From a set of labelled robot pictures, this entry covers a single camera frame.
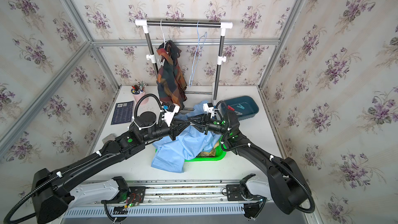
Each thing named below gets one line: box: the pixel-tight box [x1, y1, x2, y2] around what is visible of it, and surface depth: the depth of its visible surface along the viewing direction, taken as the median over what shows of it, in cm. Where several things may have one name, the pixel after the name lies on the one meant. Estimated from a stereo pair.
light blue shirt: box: [151, 101, 222, 173], surface depth 75 cm
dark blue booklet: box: [110, 100, 134, 125], surface depth 106 cm
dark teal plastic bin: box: [220, 95, 260, 121], surface depth 109 cm
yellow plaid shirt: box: [196, 141, 220, 158], surface depth 85 cm
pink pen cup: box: [130, 79, 150, 106], surface depth 104 cm
